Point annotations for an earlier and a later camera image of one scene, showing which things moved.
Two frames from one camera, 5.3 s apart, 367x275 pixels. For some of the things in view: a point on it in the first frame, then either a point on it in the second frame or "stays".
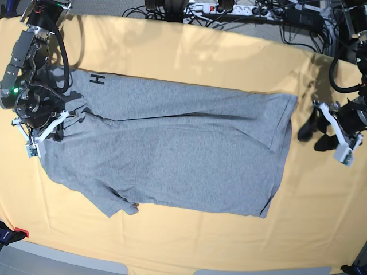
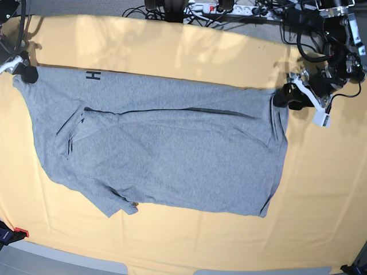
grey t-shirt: [140, 142] stays
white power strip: [207, 8] stays
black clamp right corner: [354, 269] stays
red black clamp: [8, 236] stays
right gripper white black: [344, 152] → [290, 94]
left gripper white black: [35, 148] → [29, 74]
